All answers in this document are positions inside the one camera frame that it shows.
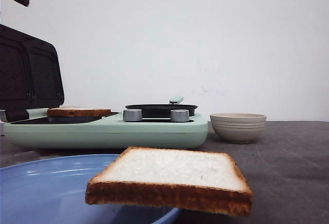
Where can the black frying pan green handle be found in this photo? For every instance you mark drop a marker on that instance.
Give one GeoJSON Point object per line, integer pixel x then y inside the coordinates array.
{"type": "Point", "coordinates": [163, 110]}

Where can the beige ribbed bowl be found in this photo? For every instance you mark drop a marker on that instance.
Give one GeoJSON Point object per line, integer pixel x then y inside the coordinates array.
{"type": "Point", "coordinates": [238, 127]}

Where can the silver control knob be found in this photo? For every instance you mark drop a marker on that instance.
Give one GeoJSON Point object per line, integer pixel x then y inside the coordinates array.
{"type": "Point", "coordinates": [132, 115]}
{"type": "Point", "coordinates": [179, 115]}

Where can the white bread slice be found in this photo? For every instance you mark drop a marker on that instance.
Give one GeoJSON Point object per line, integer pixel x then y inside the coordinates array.
{"type": "Point", "coordinates": [69, 111]}
{"type": "Point", "coordinates": [193, 180]}

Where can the breakfast maker hinged lid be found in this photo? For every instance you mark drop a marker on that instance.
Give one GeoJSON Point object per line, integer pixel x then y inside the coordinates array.
{"type": "Point", "coordinates": [30, 75]}

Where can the blue plastic plate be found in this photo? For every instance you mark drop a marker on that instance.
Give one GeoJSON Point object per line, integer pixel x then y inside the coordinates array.
{"type": "Point", "coordinates": [53, 191]}

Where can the left silver control knob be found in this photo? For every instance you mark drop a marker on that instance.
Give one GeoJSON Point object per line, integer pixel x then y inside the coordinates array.
{"type": "Point", "coordinates": [132, 115]}

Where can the right silver control knob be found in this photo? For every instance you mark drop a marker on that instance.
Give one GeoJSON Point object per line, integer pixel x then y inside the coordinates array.
{"type": "Point", "coordinates": [179, 115]}

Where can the mint green breakfast maker base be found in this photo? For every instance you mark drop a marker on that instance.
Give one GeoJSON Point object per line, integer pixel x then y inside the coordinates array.
{"type": "Point", "coordinates": [110, 132]}

